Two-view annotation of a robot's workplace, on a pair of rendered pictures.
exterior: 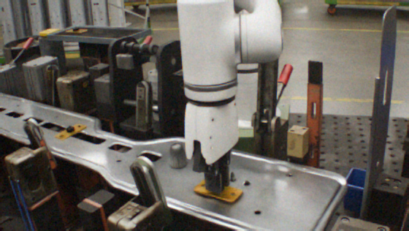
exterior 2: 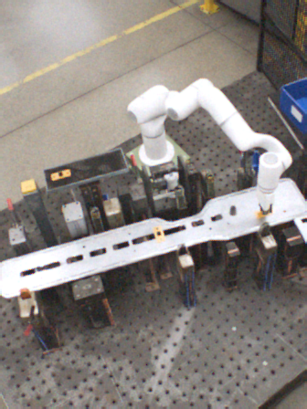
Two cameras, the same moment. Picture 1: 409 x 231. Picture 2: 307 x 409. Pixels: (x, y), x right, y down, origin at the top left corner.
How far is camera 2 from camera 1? 1.87 m
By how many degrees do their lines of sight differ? 44
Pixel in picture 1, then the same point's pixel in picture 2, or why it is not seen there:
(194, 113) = (271, 196)
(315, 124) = not seen: hidden behind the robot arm
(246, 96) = (159, 147)
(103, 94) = (142, 204)
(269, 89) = (248, 162)
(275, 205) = (285, 204)
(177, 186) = (248, 221)
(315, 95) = not seen: hidden behind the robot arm
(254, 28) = (287, 161)
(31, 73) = (78, 223)
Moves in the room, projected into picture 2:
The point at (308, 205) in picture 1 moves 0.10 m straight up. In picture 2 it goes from (293, 197) to (296, 183)
